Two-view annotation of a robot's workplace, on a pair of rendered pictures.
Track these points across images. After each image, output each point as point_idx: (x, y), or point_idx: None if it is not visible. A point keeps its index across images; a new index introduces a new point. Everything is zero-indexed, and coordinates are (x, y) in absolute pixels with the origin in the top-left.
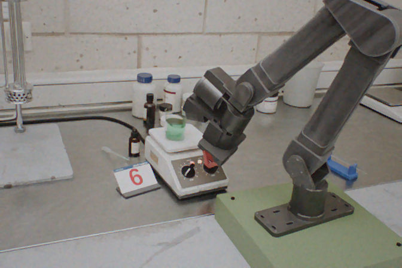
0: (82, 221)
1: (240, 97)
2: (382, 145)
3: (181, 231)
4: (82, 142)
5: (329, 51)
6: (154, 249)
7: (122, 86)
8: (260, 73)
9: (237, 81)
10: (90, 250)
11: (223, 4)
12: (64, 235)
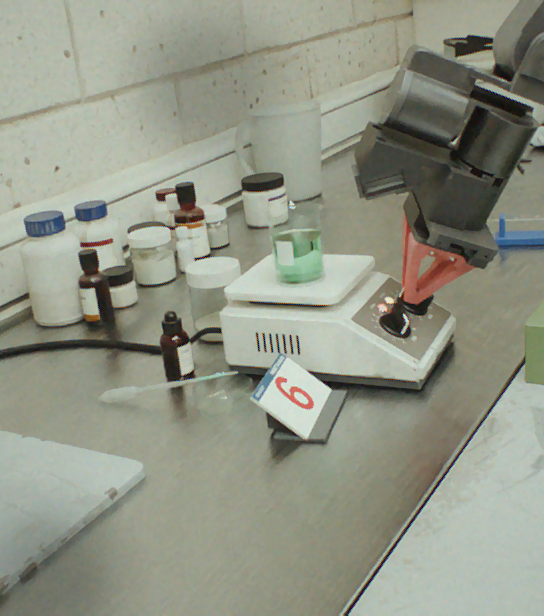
0: (332, 524)
1: None
2: (516, 191)
3: (526, 428)
4: (33, 413)
5: (279, 87)
6: None
7: None
8: None
9: (519, 39)
10: (455, 553)
11: (100, 23)
12: (353, 566)
